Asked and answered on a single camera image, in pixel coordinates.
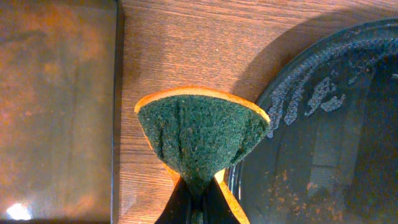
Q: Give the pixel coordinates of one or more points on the orange green sponge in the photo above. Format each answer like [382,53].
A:
[199,132]

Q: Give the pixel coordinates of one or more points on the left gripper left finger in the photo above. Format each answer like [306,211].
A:
[179,207]

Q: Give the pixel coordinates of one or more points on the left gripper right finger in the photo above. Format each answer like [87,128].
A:
[215,207]

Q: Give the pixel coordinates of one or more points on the black rectangular tray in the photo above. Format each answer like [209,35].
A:
[61,71]

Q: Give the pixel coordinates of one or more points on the round black tray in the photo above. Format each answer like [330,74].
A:
[330,155]

